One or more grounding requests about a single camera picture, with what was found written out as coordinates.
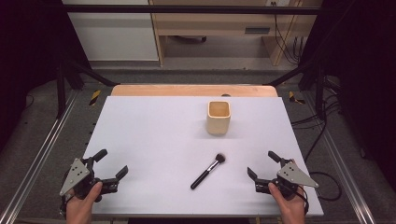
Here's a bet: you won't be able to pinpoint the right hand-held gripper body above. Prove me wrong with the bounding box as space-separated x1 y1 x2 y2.
254 158 319 200

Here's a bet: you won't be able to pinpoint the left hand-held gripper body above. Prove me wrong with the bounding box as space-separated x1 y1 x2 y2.
59 157 120 203

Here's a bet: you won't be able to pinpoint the black makeup brush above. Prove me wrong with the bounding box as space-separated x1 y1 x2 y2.
190 152 227 190

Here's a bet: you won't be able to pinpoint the beige square cup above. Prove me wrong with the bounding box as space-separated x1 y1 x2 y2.
206 100 233 136

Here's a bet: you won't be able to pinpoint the person's right hand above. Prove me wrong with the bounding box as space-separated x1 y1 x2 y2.
268 181 307 224

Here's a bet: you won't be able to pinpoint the person's left hand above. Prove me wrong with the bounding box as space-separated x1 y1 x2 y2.
64 181 104 224

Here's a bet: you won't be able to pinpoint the white board sheet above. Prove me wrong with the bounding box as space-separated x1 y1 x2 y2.
66 95 325 218

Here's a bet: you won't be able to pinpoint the yellow clamp left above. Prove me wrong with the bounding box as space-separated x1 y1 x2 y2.
89 90 103 106

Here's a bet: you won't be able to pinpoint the yellow clamp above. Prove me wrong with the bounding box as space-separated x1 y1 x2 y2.
288 91 306 105
89 90 103 106

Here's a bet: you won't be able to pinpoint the yellow clamp right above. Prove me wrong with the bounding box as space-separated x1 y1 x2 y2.
288 91 306 105

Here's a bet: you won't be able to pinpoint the wooden table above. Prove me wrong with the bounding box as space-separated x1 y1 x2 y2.
110 83 279 98

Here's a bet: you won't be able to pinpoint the white cabinet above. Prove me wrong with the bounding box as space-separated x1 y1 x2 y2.
61 0 160 63

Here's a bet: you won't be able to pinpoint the grey desk label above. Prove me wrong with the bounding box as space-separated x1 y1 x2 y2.
244 26 271 35

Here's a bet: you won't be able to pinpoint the black curtain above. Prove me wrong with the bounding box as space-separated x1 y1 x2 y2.
300 0 396 190
0 0 92 153

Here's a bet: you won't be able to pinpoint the black chair castor base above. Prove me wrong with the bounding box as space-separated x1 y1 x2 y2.
169 35 208 45

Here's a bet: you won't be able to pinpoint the light wooden desk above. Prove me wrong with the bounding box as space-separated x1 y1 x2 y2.
148 0 323 67

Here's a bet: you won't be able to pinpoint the black looped floor cable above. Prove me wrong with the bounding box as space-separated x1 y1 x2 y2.
303 120 343 203

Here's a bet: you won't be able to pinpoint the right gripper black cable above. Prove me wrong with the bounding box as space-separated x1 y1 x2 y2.
295 185 310 216

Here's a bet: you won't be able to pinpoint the aluminium floor rail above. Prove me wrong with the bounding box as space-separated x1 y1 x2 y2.
303 91 377 224
0 90 80 224

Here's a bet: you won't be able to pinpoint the black frame strut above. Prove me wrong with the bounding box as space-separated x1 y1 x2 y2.
55 59 120 119
267 59 328 120

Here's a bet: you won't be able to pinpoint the black floor cable bundle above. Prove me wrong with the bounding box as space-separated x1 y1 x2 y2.
290 76 342 130

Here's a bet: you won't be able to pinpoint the black hanging desk cables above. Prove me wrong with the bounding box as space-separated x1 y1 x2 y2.
272 1 302 66

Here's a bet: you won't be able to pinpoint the black frame crossbar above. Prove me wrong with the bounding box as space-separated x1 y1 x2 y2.
60 4 325 16

